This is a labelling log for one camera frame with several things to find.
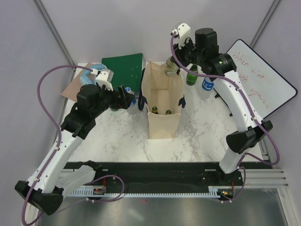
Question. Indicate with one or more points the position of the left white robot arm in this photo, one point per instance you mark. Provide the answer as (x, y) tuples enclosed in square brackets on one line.
[(44, 189)]

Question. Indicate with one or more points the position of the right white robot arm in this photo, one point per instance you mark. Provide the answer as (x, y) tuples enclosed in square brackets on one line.
[(222, 71)]

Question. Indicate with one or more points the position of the white whiteboard black frame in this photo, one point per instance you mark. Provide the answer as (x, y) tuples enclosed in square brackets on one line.
[(267, 89)]

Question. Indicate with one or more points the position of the pink brown notebook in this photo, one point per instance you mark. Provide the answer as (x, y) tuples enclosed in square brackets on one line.
[(71, 91)]

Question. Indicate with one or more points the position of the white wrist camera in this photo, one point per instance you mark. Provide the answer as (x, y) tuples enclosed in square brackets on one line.
[(181, 31), (102, 78)]

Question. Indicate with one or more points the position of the green Perrier glass bottle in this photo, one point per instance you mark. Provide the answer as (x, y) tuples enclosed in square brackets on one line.
[(190, 78)]

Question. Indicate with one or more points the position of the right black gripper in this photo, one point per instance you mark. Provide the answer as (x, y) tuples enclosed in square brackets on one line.
[(179, 52)]

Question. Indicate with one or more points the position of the green ring binder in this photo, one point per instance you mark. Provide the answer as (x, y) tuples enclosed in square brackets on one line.
[(127, 70)]

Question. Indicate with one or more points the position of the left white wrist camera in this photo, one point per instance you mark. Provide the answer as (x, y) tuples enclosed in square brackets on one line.
[(102, 78)]

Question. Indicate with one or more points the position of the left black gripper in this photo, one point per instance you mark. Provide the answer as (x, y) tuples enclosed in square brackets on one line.
[(127, 98)]

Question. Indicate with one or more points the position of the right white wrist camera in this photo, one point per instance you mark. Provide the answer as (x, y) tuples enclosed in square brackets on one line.
[(181, 31)]

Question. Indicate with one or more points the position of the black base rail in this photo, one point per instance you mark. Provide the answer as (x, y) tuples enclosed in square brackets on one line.
[(163, 177)]

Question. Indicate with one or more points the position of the light blue headphones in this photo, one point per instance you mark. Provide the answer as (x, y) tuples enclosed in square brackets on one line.
[(87, 78)]

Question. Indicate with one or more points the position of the white cable duct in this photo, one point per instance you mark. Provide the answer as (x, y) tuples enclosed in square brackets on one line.
[(88, 191)]

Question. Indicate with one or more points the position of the blue-capped water bottle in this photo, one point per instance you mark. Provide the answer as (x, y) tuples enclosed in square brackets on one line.
[(206, 88), (132, 109)]

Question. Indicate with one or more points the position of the beige canvas tote bag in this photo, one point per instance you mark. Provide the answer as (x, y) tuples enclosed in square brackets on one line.
[(164, 92)]

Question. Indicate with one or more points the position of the clear green-capped bottle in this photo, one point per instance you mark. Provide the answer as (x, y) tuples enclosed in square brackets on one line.
[(171, 68)]

